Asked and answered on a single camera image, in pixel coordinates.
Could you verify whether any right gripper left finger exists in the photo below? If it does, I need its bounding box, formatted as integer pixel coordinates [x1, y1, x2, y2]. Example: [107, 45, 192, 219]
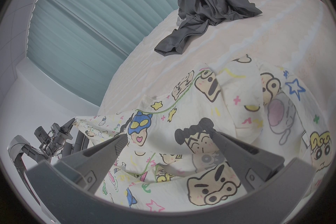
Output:
[54, 134, 129, 193]

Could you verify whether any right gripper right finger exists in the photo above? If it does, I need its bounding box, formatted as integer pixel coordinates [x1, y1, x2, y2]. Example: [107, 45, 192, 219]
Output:
[212, 131, 285, 192]

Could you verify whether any white printed pyjama top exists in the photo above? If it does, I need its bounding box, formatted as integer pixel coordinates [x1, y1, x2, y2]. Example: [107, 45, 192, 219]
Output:
[75, 54, 332, 211]

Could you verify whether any black padded chair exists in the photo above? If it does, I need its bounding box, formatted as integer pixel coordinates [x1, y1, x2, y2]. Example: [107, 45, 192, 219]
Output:
[63, 130, 91, 156]

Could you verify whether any blue-green curtain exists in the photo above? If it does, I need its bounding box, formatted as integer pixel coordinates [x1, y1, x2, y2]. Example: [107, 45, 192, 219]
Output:
[26, 0, 208, 108]

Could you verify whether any bed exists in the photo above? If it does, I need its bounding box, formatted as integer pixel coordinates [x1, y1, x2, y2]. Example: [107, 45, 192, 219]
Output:
[98, 0, 334, 129]

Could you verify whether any black T-shirt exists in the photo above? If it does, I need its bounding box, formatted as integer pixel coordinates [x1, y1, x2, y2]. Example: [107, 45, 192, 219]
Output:
[154, 0, 263, 57]

